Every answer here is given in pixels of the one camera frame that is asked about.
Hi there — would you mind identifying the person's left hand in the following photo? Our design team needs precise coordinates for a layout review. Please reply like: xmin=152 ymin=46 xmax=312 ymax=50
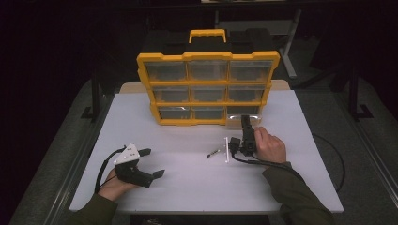
xmin=97 ymin=168 xmax=139 ymax=203

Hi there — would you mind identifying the clear plastic drawer bin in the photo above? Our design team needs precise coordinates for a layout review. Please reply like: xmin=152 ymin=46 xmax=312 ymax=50
xmin=225 ymin=113 xmax=263 ymax=131

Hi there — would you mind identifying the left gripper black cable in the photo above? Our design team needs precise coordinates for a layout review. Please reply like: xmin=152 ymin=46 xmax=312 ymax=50
xmin=94 ymin=145 xmax=128 ymax=195

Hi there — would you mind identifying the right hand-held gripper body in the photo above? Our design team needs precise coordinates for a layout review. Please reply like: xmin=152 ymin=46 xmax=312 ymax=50
xmin=223 ymin=125 xmax=258 ymax=164

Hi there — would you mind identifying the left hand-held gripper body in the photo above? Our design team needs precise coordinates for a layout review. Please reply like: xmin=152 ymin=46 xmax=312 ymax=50
xmin=113 ymin=142 xmax=155 ymax=189

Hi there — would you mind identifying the grid of clear drawers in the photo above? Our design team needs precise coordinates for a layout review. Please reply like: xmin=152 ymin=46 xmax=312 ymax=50
xmin=145 ymin=60 xmax=274 ymax=121

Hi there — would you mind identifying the person's right hand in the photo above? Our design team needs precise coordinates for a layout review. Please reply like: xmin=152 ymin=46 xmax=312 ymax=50
xmin=253 ymin=126 xmax=287 ymax=164

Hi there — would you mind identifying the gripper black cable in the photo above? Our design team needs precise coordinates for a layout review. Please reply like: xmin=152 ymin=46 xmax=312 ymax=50
xmin=230 ymin=133 xmax=346 ymax=193
xmin=94 ymin=145 xmax=128 ymax=195

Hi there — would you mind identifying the yellow black organizer cabinet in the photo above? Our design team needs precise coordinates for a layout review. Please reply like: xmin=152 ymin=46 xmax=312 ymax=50
xmin=136 ymin=28 xmax=281 ymax=127

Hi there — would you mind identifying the black metal stand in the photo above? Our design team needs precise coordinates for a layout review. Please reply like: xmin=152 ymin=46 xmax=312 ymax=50
xmin=347 ymin=66 xmax=375 ymax=122
xmin=80 ymin=70 xmax=105 ymax=122

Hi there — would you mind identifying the aluminium frame rail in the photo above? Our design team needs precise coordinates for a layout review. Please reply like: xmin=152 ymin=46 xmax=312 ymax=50
xmin=46 ymin=90 xmax=117 ymax=225
xmin=331 ymin=92 xmax=398 ymax=200

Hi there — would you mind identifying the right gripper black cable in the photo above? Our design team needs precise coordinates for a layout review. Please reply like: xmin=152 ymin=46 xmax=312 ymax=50
xmin=230 ymin=133 xmax=346 ymax=193

